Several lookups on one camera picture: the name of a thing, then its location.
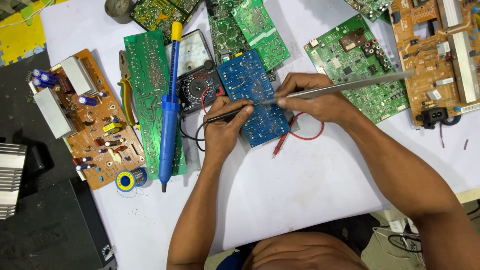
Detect person's left hand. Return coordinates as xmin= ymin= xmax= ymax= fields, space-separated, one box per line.
xmin=203 ymin=96 xmax=256 ymax=158

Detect person's right hand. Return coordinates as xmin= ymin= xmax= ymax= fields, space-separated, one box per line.
xmin=275 ymin=73 xmax=361 ymax=127

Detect black multimeter probe with cable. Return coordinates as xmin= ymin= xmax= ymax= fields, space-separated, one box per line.
xmin=179 ymin=103 xmax=264 ymax=152

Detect long silver metal tweezers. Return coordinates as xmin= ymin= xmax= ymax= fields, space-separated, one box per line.
xmin=262 ymin=69 xmax=415 ymax=106

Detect green main board with ports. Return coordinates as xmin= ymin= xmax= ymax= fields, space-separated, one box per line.
xmin=303 ymin=14 xmax=411 ymax=125

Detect black analog multimeter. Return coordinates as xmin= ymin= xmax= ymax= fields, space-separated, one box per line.
xmin=165 ymin=29 xmax=226 ymax=115

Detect blue yellow desoldering pump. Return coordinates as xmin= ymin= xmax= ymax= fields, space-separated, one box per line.
xmin=158 ymin=21 xmax=184 ymax=193

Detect blue circuit board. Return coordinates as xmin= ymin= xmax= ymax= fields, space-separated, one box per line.
xmin=216 ymin=49 xmax=292 ymax=148

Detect white paper sheet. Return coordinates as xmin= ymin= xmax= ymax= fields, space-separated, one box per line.
xmin=39 ymin=0 xmax=480 ymax=270

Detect light green circuit board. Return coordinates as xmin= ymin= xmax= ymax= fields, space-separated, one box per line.
xmin=231 ymin=0 xmax=292 ymax=73

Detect long green circuit board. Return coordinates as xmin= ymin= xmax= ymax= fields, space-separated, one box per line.
xmin=123 ymin=29 xmax=187 ymax=180

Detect dark green circuit board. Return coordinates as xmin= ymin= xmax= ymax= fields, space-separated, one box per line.
xmin=205 ymin=0 xmax=278 ymax=82

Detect small green circuit board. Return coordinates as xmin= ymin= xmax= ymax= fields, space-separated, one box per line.
xmin=343 ymin=0 xmax=395 ymax=23

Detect large brown power supply board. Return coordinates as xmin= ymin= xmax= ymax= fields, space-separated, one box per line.
xmin=388 ymin=0 xmax=480 ymax=130

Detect brown circuit board with heatsinks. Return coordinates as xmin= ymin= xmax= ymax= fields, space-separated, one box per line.
xmin=28 ymin=48 xmax=147 ymax=191

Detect green yellow printed circuit board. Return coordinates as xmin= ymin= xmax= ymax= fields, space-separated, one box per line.
xmin=130 ymin=0 xmax=203 ymax=35

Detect person's body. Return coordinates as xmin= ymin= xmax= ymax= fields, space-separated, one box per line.
xmin=215 ymin=230 xmax=370 ymax=270

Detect grey round metal object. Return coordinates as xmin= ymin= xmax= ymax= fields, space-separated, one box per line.
xmin=104 ymin=0 xmax=136 ymax=25

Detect black device casing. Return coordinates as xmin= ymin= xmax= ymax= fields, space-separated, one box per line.
xmin=0 ymin=176 xmax=118 ymax=270

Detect silver finned heatsink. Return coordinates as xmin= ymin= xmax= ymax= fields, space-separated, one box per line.
xmin=0 ymin=142 xmax=28 ymax=220

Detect yellow foam floor mat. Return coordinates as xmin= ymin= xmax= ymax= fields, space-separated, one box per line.
xmin=0 ymin=0 xmax=70 ymax=67

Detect red multimeter probe with cable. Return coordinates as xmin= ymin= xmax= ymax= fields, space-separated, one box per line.
xmin=201 ymin=87 xmax=325 ymax=159

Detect yellow handled pliers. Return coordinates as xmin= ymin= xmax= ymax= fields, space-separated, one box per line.
xmin=117 ymin=50 xmax=137 ymax=128

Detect solder wire spool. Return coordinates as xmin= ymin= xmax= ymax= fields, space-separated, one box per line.
xmin=115 ymin=167 xmax=148 ymax=194

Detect white power strip with cables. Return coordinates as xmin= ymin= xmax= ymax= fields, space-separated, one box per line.
xmin=370 ymin=200 xmax=480 ymax=270

